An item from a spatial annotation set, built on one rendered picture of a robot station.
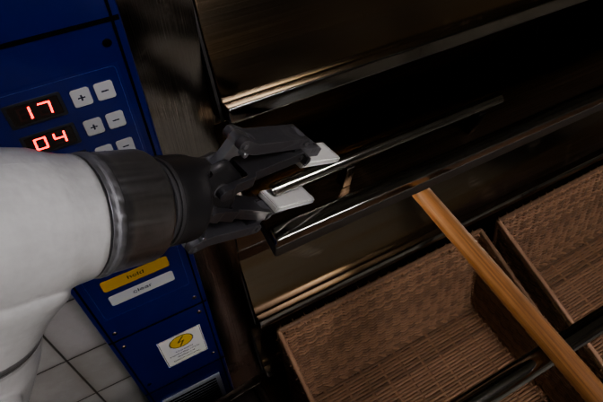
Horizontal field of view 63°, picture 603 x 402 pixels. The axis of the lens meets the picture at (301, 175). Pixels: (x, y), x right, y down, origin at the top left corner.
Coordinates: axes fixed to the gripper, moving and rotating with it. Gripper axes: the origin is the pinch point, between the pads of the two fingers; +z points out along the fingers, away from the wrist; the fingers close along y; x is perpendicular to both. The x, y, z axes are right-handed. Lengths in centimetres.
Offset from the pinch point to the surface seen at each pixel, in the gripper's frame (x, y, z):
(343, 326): 4, 47, 46
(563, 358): 33.3, 6.1, 23.0
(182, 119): -13.3, 1.6, -6.6
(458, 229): 12.6, 4.4, 29.0
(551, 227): 21, 16, 101
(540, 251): 23, 23, 103
